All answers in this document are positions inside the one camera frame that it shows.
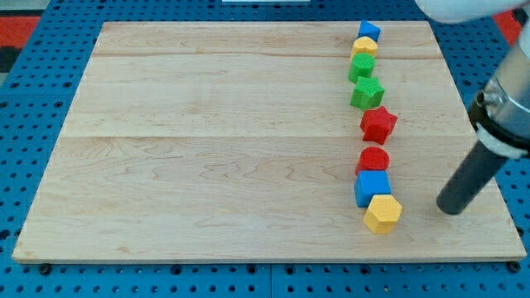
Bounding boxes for green cylinder block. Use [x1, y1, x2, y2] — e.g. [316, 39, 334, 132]
[348, 53, 376, 83]

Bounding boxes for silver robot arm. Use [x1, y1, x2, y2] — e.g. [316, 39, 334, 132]
[416, 0, 529, 159]

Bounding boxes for yellow heart block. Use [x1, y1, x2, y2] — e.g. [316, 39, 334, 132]
[350, 36, 378, 59]

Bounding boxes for red star block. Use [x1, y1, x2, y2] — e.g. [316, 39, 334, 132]
[360, 106, 398, 145]

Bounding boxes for red cylinder block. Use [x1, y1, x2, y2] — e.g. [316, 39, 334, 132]
[354, 147, 390, 175]

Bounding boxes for green star block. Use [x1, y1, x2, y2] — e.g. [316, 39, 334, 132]
[350, 77, 385, 111]

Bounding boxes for wooden board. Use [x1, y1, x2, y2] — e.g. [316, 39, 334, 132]
[12, 22, 526, 264]

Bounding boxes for blue cube block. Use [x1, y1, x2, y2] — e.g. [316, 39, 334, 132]
[354, 171, 392, 208]

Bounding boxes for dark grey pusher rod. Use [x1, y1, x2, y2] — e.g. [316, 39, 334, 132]
[436, 141, 508, 215]

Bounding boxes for yellow hexagon block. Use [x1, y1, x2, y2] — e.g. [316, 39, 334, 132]
[363, 195, 402, 234]

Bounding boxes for blue triangle block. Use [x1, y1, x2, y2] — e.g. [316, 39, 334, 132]
[358, 20, 381, 41]

